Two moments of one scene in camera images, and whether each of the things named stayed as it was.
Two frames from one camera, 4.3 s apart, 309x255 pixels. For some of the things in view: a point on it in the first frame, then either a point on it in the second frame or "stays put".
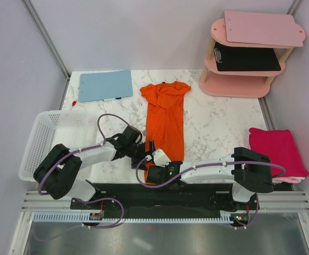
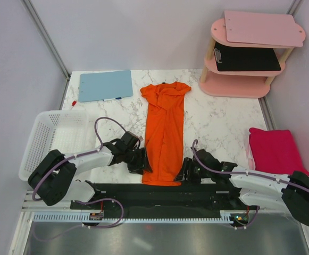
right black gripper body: (166, 167) to (197, 173)
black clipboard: (245, 59) stays put
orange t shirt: (165, 119) stays put
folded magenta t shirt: (280, 146) stays put
